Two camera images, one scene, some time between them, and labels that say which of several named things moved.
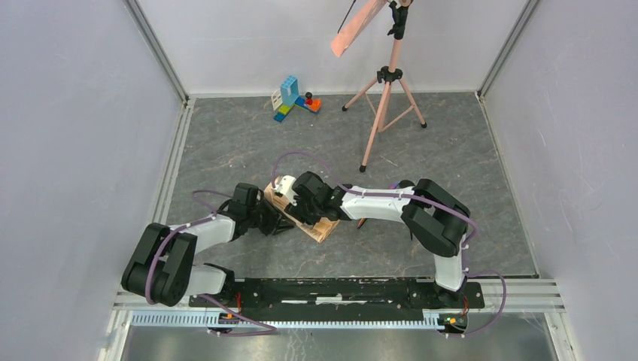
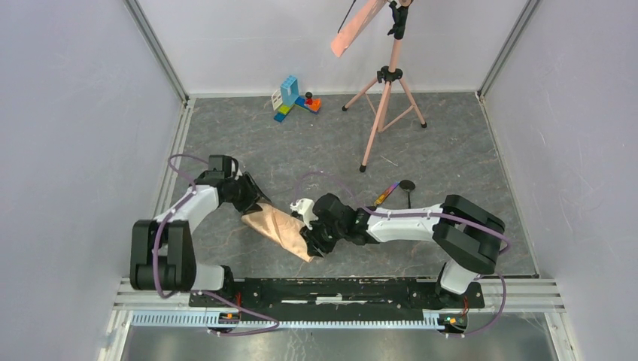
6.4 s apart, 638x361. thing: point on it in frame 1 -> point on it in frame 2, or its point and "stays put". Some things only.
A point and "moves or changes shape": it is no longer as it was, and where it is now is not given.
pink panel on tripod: [360, 22] stays put
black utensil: [405, 183] stays put
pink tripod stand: [387, 95] stays put
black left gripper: [276, 222] -> [243, 179]
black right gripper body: [308, 213] -> [323, 238]
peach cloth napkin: [320, 230] moves or changes shape
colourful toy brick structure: [284, 99] stays put
